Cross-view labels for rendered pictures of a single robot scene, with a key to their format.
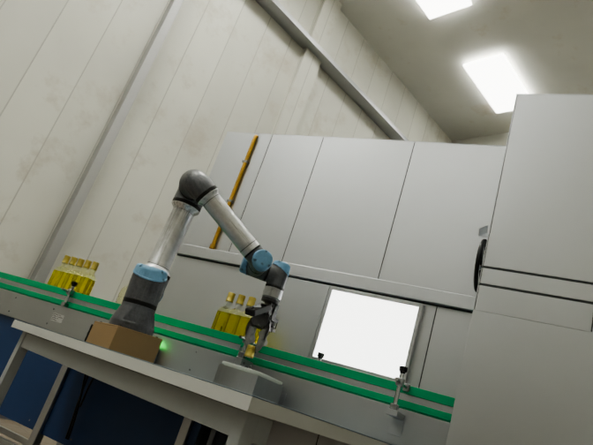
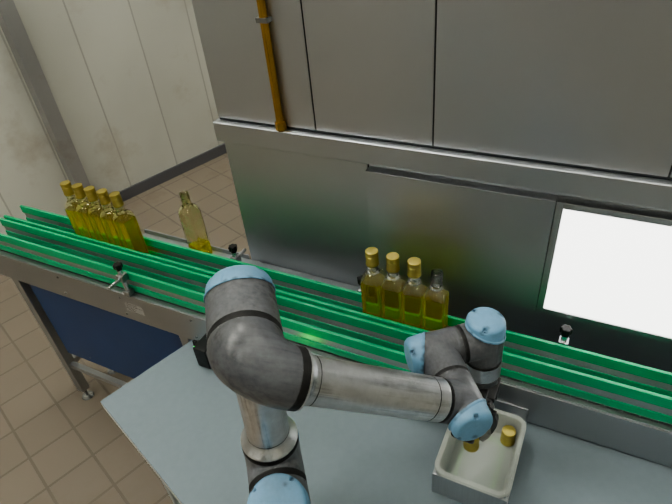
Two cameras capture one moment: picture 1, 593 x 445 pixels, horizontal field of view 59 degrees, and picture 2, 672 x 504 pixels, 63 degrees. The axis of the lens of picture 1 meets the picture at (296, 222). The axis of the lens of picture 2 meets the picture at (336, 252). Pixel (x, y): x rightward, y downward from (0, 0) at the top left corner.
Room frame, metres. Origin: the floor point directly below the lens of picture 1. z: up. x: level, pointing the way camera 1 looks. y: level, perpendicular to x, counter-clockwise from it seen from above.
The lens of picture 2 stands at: (1.33, 0.27, 2.02)
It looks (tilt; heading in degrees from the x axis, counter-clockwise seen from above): 37 degrees down; 0
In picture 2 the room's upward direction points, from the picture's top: 6 degrees counter-clockwise
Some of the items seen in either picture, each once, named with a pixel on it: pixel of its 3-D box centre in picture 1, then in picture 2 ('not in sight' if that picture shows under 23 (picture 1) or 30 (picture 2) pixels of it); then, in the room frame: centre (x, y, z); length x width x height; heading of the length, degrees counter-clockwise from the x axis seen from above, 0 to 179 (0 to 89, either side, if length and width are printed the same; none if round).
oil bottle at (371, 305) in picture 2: (219, 329); (374, 300); (2.44, 0.18, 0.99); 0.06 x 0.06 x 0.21; 59
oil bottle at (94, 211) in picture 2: (71, 282); (103, 222); (2.94, 1.06, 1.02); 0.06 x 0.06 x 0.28; 60
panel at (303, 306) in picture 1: (316, 320); (538, 255); (2.36, -0.23, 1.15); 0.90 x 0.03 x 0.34; 60
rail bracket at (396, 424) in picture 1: (397, 400); not in sight; (1.89, -0.53, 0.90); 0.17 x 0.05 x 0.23; 150
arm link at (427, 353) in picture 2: (255, 267); (438, 356); (2.02, 0.10, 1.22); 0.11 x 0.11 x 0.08; 9
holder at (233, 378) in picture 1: (251, 387); (482, 446); (2.08, -0.04, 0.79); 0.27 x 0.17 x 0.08; 150
